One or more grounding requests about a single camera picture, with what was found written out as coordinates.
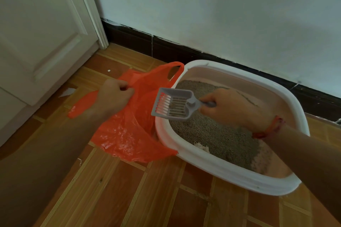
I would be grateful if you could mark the person's left hand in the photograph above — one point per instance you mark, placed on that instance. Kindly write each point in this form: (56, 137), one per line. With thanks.
(112, 97)

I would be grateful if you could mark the person's right hand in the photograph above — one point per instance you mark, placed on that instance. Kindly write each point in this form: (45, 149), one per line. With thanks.
(237, 112)

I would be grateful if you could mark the grey cat litter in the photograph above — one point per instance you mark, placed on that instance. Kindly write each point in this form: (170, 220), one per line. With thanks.
(221, 136)

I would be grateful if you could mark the orange plastic bag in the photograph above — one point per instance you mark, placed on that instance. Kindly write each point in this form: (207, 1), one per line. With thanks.
(125, 136)

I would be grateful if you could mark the grey plastic litter scoop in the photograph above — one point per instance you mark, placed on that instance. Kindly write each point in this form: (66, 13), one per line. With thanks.
(190, 103)

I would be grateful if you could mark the white pink cat litter box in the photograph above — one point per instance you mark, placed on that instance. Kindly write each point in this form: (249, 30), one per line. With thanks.
(213, 167)

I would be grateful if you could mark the person's left forearm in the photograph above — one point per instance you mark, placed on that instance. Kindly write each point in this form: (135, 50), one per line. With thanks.
(40, 168)

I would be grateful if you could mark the person's right forearm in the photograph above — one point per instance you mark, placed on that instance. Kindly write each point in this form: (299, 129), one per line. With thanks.
(311, 160)

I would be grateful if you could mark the flat white paper piece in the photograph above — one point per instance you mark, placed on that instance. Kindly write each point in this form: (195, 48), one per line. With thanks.
(68, 92)

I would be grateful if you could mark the white paper clump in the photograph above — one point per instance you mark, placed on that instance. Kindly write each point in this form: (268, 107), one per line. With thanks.
(202, 147)

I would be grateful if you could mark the white wooden cabinet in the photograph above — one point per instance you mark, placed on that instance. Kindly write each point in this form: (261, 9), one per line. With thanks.
(90, 8)

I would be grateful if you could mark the white panel cabinet door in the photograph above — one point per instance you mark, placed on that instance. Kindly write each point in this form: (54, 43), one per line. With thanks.
(37, 30)
(10, 109)

